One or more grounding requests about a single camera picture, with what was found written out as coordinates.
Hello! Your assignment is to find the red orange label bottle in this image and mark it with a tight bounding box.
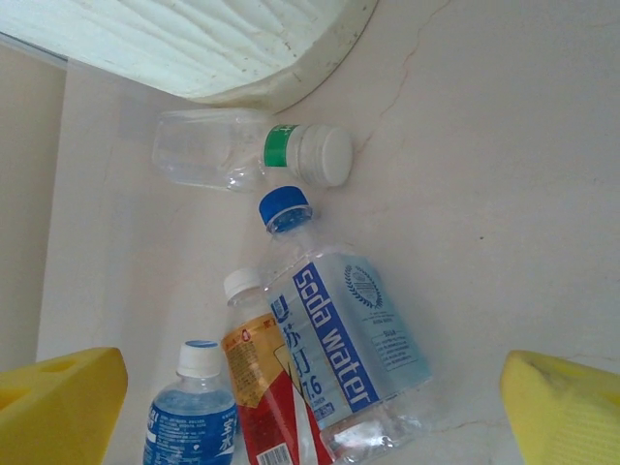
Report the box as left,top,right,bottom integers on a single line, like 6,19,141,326
221,267,335,465

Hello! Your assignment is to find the soda water bottle blue cap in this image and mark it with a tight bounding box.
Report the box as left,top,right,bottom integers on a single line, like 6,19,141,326
259,186,434,465

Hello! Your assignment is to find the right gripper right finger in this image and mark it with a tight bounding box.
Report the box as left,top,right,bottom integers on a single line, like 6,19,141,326
499,349,620,465

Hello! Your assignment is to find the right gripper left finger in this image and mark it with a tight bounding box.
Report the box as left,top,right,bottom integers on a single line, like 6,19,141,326
0,346,128,465

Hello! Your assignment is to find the white ribbed waste bin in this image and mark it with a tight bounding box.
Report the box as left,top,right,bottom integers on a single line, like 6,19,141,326
0,0,380,115

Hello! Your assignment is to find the blue label bottle white cap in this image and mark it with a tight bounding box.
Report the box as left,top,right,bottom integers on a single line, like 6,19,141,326
141,340,239,465

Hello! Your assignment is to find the clear bottle green band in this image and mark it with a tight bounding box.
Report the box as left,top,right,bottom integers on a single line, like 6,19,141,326
152,108,354,194

